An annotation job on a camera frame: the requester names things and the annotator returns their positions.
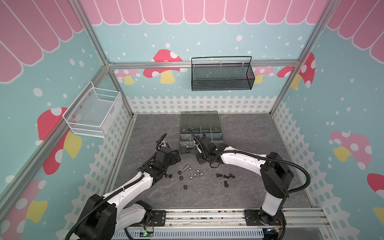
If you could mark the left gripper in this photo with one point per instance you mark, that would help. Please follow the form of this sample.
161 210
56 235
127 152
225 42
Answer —
173 158

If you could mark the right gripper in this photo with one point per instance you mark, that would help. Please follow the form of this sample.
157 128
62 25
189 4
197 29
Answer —
202 148

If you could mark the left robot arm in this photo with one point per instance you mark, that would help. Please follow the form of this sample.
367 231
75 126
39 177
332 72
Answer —
103 216

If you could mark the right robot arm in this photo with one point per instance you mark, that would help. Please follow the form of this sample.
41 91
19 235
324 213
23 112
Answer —
276 173

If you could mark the green plastic organizer box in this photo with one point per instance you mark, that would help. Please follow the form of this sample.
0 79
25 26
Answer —
202 123

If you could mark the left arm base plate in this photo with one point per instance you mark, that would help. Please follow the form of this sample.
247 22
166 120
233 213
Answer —
155 218

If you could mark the black wire mesh basket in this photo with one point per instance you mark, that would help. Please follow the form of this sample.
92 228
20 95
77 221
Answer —
229 73

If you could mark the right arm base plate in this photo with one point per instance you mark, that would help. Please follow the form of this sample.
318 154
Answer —
255 217

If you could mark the white wire mesh basket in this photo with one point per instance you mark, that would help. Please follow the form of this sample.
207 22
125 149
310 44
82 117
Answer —
93 112

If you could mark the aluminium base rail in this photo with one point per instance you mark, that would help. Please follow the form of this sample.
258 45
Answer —
230 224

